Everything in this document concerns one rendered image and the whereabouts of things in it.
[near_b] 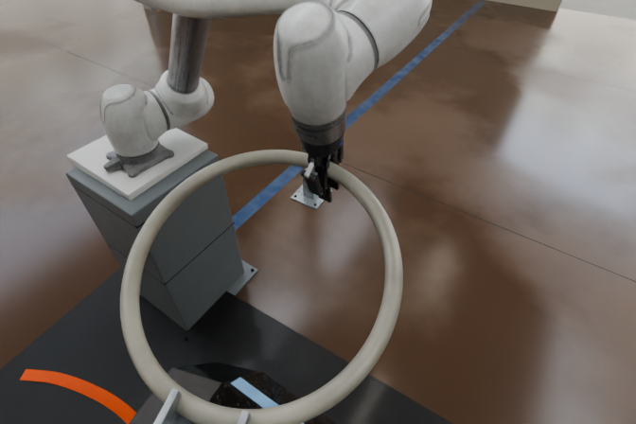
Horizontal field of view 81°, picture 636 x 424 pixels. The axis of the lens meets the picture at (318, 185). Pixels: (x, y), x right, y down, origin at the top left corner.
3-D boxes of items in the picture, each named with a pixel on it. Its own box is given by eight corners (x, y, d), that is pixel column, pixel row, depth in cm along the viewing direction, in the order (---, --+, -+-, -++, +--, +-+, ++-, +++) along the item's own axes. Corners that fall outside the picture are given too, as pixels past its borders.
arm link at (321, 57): (317, 142, 55) (377, 91, 58) (305, 60, 41) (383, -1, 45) (270, 105, 59) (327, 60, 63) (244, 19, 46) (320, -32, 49)
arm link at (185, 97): (144, 105, 143) (195, 87, 155) (167, 139, 142) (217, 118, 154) (144, -94, 78) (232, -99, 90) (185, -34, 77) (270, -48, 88)
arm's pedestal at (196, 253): (119, 293, 191) (43, 174, 138) (194, 231, 222) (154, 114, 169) (186, 347, 171) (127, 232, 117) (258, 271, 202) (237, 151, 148)
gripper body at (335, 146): (313, 101, 66) (318, 133, 74) (289, 137, 63) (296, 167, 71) (351, 115, 64) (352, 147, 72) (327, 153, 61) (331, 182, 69)
